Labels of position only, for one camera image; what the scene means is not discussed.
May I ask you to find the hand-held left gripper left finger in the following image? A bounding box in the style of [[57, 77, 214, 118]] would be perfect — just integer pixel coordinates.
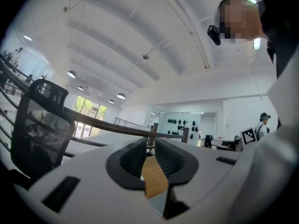
[[13, 136, 164, 224]]

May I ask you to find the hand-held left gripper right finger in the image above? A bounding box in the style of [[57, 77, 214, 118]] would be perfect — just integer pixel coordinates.
[[155, 137, 253, 219]]

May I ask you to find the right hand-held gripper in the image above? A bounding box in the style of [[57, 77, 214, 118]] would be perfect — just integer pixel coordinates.
[[239, 126, 257, 147]]

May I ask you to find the black swivel chair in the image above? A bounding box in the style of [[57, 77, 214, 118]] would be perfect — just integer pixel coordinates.
[[204, 134, 214, 148]]

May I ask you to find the wooden table with hairpin legs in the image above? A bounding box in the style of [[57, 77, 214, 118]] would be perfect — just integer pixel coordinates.
[[141, 157, 169, 199]]

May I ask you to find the black metal railing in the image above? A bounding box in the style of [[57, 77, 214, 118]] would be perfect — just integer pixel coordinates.
[[0, 54, 190, 158]]

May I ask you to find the large glass window door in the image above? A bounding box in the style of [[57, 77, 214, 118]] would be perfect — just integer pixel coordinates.
[[72, 95, 108, 139]]

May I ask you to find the thin grey metal railing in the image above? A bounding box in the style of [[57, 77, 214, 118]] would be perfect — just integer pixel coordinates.
[[114, 117, 150, 128]]

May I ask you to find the black mesh office chair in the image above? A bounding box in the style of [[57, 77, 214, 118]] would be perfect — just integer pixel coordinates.
[[9, 78, 76, 181]]

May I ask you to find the person's head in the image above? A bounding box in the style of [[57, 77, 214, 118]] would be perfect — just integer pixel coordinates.
[[216, 0, 269, 42]]

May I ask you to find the person's black clothing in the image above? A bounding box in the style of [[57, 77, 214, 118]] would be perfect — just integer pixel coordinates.
[[259, 0, 299, 79]]

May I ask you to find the group of black wall-hung items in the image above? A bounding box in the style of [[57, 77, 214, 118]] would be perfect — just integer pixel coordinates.
[[167, 118, 199, 140]]

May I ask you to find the black head-mounted camera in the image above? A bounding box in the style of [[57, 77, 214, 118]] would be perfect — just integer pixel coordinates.
[[207, 24, 222, 46]]

